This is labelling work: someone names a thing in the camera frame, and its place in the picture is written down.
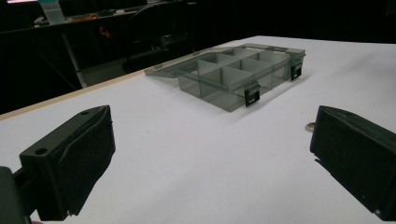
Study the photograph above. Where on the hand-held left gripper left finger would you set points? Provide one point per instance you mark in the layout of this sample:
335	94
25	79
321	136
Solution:
71	161

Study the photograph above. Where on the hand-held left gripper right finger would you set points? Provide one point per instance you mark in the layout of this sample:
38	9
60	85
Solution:
355	155

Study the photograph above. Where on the grey transparent compartment organizer box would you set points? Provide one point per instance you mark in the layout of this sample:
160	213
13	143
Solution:
230	74

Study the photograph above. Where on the white metal stand leg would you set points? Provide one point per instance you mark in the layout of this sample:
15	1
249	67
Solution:
74	60

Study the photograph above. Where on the dark desk with clutter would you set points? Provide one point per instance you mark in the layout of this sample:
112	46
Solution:
62	25

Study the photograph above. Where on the black office chair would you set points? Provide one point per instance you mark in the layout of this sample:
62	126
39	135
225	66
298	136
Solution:
158	34

